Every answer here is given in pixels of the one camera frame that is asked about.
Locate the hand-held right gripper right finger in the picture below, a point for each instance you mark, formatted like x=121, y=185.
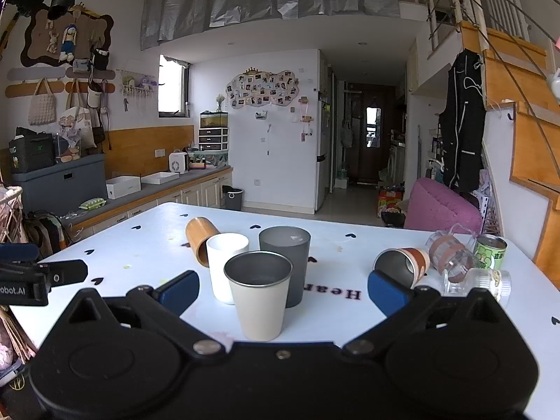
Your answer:
x=387, y=294

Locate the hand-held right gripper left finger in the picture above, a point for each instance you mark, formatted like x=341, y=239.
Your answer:
x=177, y=292

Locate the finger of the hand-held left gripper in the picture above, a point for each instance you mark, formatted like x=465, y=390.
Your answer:
x=68, y=272

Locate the orange-sleeved steel cup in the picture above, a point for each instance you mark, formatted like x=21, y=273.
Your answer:
x=400, y=264

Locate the bamboo cup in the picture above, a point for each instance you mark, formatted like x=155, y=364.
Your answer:
x=202, y=238

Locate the white cup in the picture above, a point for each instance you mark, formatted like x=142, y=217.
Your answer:
x=225, y=267

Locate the glass cup with brown bands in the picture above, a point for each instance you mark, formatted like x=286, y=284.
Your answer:
x=450, y=253

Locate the beige steel-lined cup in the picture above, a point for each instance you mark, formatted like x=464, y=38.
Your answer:
x=260, y=306

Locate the dark grey cup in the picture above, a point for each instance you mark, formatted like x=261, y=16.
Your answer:
x=291, y=262

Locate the green printed can cup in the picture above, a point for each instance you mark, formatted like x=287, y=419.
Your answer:
x=490, y=253

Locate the striped backpack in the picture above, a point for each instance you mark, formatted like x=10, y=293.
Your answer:
x=46, y=232

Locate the green wipes packet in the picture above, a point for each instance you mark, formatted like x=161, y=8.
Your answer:
x=92, y=204

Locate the grey storage box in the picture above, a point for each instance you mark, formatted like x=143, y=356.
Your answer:
x=61, y=183

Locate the colourful cardboard box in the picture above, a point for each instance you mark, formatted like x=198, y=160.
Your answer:
x=389, y=201

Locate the clear glass jar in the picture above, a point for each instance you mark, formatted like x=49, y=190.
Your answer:
x=485, y=282

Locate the white open box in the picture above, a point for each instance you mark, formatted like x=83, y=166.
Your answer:
x=122, y=189

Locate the white cabinet with grey counter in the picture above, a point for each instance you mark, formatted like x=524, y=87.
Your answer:
x=183, y=188

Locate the dark grey trash bin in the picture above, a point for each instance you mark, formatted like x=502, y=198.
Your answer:
x=232, y=199

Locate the white flat tray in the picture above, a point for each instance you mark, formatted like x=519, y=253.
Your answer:
x=159, y=178

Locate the black bag with green print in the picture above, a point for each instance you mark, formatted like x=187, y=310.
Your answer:
x=33, y=151

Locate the white small appliance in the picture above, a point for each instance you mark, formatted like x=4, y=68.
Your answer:
x=177, y=162

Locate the printed canvas tote bag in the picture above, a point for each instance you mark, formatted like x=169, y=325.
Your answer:
x=76, y=127

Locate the dark wooden door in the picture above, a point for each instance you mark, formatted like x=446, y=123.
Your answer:
x=372, y=148

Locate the black and white drawer unit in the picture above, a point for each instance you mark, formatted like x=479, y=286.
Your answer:
x=213, y=140

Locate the cream knit tote bag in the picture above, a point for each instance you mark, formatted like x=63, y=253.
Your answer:
x=42, y=107

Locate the fish tank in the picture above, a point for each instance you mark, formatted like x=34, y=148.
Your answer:
x=214, y=120

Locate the black hanging garment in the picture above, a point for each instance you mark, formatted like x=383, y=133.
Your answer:
x=461, y=131

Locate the window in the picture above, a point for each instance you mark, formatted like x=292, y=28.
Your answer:
x=170, y=92

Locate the wooden staircase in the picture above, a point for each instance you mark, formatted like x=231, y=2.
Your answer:
x=531, y=140

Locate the cloud-shaped photo board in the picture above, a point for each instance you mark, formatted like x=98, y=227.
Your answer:
x=262, y=89

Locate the brown wall board with dolls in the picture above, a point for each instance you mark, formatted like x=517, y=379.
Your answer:
x=43, y=35

